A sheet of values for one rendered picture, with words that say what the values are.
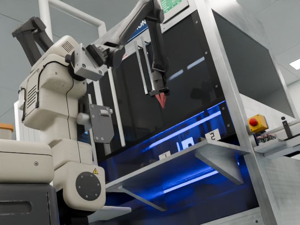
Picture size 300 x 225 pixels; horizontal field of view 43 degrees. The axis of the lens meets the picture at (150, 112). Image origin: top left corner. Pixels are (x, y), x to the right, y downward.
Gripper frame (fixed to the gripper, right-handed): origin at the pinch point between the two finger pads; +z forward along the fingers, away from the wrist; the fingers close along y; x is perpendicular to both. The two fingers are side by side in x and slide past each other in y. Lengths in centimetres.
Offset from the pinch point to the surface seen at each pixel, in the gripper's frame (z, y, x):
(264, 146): 32, -45, 0
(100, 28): -110, 55, -91
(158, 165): 33.0, 4.4, 20.3
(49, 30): -89, 76, -35
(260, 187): 51, -38, -2
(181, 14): -61, -20, -21
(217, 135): 19.7, -23.7, -11.5
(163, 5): -74, -10, -26
